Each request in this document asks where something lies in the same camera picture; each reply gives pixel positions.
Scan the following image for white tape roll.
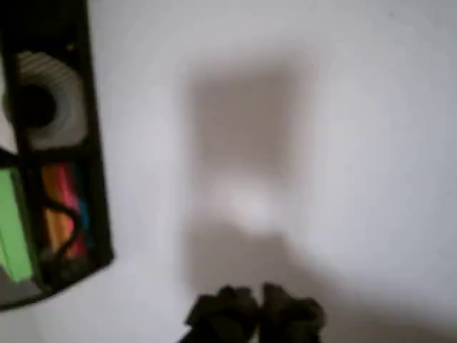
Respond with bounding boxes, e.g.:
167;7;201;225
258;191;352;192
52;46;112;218
2;49;88;151

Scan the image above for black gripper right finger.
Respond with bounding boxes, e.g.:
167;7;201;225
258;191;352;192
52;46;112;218
260;282;327;343

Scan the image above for neon coloured page flags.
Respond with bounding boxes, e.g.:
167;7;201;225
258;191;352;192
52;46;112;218
39;162;91;259

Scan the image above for black mesh desk organizer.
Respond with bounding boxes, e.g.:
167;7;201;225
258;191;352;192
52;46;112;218
0;0;116;312

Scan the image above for green sticky note pad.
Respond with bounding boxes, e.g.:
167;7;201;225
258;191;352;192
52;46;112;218
0;166;36;283

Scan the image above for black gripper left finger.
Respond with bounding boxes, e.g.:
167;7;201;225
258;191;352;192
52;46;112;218
183;284;262;343

